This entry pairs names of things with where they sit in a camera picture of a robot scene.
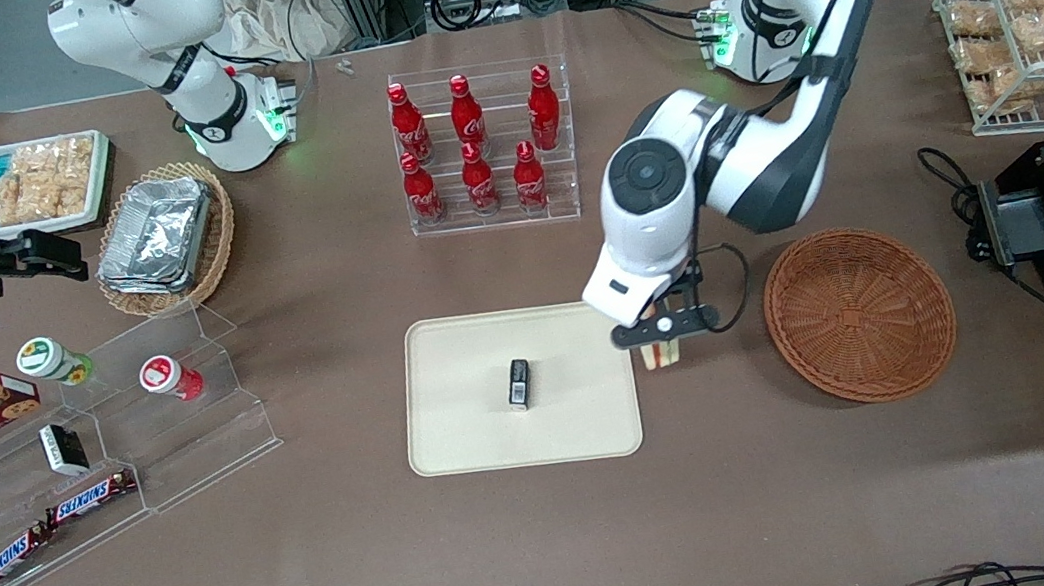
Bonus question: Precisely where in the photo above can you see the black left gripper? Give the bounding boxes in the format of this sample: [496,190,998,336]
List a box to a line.
[628,254,719,365]

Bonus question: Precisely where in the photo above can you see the triangular sandwich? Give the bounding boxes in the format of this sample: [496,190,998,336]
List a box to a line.
[634,297,691,376]

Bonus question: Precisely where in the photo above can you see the white rectangular snack tray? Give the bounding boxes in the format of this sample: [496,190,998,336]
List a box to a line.
[0,128,122,243]

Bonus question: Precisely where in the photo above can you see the aluminium foil tray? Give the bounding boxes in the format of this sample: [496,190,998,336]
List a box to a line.
[89,171,224,289]
[96,255,205,304]

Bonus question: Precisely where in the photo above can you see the light oval wicker basket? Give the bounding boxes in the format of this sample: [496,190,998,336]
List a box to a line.
[83,154,248,325]

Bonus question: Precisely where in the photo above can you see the brown wicker basket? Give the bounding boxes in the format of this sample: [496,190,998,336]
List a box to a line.
[755,215,966,417]

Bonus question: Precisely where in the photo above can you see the cream plastic tray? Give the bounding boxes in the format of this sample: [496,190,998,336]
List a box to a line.
[390,293,647,485]

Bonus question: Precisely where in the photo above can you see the bagged rice cracker snacks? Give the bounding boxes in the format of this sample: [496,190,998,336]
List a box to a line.
[0,134,105,229]

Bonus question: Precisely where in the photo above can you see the green lid cup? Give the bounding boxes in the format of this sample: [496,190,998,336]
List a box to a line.
[14,330,98,394]

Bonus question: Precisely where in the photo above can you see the red lid cup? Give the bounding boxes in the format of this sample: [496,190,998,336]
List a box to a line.
[136,349,208,408]

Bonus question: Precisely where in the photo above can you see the clear acrylic bottle rack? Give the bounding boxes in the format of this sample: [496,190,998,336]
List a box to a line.
[384,51,589,243]

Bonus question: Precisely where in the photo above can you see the black and white small box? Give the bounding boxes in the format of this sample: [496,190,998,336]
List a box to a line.
[37,419,92,482]

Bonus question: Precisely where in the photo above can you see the red cola bottle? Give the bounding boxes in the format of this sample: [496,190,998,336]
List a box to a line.
[508,138,553,215]
[457,139,503,219]
[386,79,437,170]
[445,72,493,161]
[522,62,566,153]
[398,148,449,229]

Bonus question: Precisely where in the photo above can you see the clear acrylic step shelf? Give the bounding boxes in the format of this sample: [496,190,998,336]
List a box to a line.
[0,292,301,586]

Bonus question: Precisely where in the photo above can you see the snickers chocolate bar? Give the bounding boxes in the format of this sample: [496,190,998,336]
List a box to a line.
[41,469,143,529]
[0,521,63,586]

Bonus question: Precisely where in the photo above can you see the beige cloth bag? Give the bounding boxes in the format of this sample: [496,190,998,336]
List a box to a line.
[213,0,353,73]

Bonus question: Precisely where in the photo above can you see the black and grey power box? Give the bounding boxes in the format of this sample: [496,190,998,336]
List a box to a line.
[975,169,1044,274]

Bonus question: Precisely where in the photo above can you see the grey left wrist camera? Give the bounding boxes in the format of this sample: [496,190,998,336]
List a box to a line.
[607,303,723,352]

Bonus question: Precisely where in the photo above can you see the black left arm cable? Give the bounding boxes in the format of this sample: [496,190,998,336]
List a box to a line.
[657,0,948,337]

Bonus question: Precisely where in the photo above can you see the black power cable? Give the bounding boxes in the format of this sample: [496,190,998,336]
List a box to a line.
[915,139,995,272]

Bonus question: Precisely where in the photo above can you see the coiled black cable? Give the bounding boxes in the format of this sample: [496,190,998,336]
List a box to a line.
[427,0,490,35]

